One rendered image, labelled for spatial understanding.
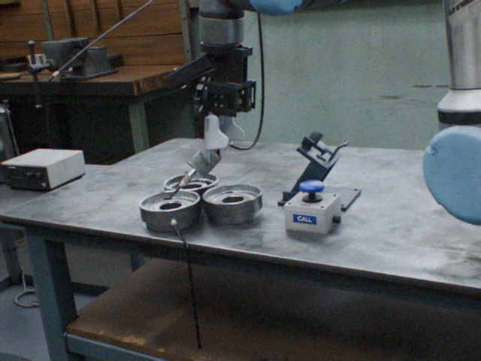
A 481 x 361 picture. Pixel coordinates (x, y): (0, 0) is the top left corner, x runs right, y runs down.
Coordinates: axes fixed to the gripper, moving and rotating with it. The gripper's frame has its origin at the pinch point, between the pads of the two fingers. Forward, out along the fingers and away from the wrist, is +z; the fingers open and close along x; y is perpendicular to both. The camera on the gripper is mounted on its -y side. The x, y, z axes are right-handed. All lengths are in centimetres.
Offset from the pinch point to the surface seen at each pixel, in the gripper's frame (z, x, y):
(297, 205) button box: 2.4, -7.8, 21.2
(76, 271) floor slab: 109, 87, -127
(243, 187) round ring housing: 5.5, 0.3, 6.9
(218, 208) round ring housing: 5.5, -9.8, 7.8
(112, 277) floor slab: 106, 87, -106
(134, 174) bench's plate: 13.7, 10.9, -27.1
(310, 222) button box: 4.6, -8.2, 23.8
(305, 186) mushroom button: -0.4, -6.1, 21.7
